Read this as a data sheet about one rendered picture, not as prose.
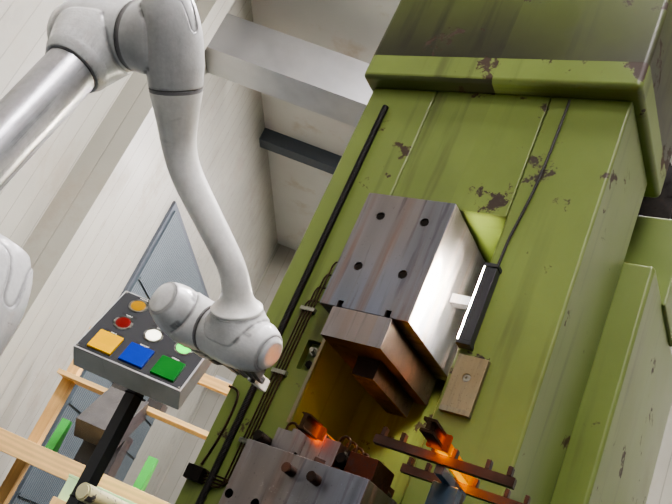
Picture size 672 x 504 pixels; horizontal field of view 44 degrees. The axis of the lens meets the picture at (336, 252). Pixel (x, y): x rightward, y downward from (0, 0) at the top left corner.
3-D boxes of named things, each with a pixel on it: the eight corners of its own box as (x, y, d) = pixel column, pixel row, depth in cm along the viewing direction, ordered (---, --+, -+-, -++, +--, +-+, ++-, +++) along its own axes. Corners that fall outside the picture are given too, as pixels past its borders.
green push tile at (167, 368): (173, 380, 230) (186, 363, 236) (149, 370, 231) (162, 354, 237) (172, 385, 231) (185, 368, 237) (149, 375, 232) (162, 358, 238)
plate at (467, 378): (468, 417, 221) (489, 360, 227) (438, 408, 225) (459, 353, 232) (470, 419, 222) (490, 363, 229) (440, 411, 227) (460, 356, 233)
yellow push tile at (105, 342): (109, 354, 233) (123, 338, 239) (86, 344, 234) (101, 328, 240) (109, 358, 234) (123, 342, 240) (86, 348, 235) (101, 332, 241)
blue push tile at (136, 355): (141, 367, 232) (154, 350, 238) (117, 357, 233) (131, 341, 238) (140, 371, 233) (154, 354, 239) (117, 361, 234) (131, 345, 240)
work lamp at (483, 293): (477, 346, 229) (569, 94, 263) (454, 341, 232) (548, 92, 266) (480, 352, 232) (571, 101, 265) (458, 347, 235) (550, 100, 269)
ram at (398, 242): (436, 328, 225) (483, 206, 240) (318, 302, 245) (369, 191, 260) (476, 389, 257) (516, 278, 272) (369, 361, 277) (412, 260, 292)
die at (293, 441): (329, 470, 215) (342, 439, 218) (268, 449, 226) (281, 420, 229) (385, 515, 247) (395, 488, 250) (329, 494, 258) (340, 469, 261)
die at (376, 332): (380, 348, 229) (392, 318, 232) (320, 334, 239) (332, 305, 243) (426, 406, 261) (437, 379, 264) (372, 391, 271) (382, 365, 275)
